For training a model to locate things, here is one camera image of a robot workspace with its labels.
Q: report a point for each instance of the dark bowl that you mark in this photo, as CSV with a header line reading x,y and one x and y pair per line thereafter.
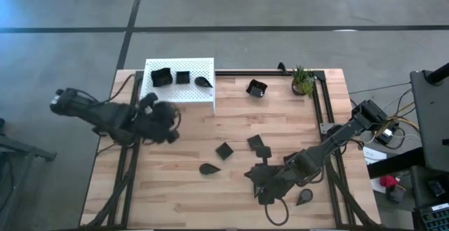
x,y
305,196

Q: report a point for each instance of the black wavy square mini bowl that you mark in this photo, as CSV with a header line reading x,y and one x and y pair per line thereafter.
x,y
256,90
161,78

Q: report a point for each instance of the red cloth object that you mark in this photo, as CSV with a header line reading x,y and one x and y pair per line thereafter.
x,y
387,181

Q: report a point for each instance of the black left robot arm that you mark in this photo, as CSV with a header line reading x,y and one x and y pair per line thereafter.
x,y
105,115

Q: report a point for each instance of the black bar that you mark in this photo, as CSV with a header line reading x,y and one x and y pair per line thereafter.
x,y
396,162

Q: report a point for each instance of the white paper sheet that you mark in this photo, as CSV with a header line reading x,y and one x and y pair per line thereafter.
x,y
370,155

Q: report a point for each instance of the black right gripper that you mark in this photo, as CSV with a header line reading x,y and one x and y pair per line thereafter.
x,y
271,176

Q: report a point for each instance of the black pole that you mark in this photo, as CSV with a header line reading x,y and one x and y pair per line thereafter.
x,y
438,73

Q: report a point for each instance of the black stand legs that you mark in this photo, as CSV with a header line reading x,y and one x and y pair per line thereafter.
x,y
28,150

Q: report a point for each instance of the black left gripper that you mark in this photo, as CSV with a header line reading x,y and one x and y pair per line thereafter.
x,y
158,122

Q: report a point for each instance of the dark grey object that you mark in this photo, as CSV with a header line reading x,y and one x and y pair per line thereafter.
x,y
395,194

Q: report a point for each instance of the white and blue adapter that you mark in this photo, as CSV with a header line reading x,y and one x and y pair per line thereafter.
x,y
387,134

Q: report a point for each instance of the grey metal bracket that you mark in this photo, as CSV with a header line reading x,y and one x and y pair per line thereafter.
x,y
325,128

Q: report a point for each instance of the grey desk panel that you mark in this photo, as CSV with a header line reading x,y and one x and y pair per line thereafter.
x,y
431,118

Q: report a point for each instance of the succulent plant in black pot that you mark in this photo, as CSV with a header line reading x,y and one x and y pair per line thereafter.
x,y
303,83

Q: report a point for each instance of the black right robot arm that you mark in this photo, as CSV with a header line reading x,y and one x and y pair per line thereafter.
x,y
333,139

